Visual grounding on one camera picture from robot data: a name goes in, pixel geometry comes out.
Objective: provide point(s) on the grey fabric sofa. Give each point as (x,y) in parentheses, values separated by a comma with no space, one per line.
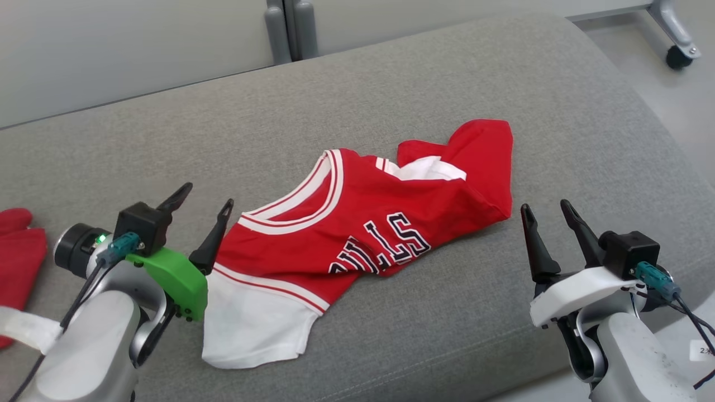
(391,84)

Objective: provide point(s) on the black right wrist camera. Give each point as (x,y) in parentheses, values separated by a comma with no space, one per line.
(628,251)

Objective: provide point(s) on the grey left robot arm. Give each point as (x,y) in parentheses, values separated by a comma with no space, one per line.
(95,335)

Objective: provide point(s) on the grey partition post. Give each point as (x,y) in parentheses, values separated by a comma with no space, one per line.
(277,33)
(306,30)

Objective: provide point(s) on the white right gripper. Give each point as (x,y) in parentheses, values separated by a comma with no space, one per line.
(575,293)

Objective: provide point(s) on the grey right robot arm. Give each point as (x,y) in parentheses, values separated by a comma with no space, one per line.
(637,357)

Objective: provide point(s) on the red basketball shorts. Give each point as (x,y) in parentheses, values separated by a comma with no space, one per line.
(19,262)

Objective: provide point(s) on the red basketball jersey shirt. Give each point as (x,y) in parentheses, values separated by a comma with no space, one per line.
(363,195)

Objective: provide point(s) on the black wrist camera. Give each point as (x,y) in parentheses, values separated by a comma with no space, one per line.
(628,251)
(142,226)

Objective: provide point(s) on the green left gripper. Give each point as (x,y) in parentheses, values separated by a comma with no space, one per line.
(179,279)

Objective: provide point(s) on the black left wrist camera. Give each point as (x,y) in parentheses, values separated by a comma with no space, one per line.
(142,226)

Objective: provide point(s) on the black caster wheel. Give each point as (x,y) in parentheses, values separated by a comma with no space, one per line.
(677,57)

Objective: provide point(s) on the grey partition foot bar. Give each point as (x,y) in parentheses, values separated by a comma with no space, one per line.
(673,22)

